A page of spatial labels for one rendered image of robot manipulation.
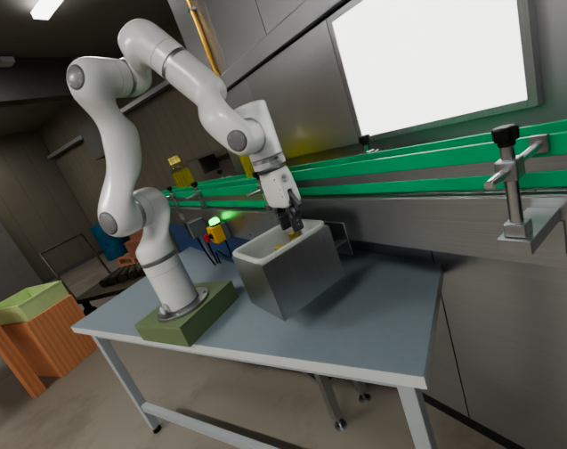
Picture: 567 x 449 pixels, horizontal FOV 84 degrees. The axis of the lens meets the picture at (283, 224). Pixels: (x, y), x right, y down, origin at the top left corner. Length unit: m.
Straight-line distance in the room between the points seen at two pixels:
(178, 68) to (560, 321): 1.07
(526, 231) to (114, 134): 0.94
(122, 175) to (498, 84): 0.94
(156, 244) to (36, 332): 2.32
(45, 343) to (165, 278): 2.33
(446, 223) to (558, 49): 0.34
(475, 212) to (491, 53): 0.31
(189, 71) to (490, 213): 0.69
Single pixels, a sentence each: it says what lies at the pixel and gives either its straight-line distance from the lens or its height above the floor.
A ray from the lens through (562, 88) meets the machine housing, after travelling 0.78.
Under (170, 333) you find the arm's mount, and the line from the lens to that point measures 1.11.
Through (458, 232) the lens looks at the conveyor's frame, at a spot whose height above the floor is 0.98.
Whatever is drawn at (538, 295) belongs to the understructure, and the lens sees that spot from 0.98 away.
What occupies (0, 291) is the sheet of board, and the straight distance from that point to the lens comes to 7.67.
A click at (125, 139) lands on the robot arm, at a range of 1.01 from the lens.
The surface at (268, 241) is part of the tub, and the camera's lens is 0.91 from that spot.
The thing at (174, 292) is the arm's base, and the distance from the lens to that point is 1.11.
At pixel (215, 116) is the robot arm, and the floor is 1.34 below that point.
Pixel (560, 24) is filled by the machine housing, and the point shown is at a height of 1.27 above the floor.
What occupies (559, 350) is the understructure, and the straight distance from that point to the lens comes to 1.07.
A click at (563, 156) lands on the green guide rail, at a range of 0.60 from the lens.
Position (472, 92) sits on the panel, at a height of 1.21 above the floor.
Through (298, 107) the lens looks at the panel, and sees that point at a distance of 1.13.
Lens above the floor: 1.27
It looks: 16 degrees down
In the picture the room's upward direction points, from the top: 20 degrees counter-clockwise
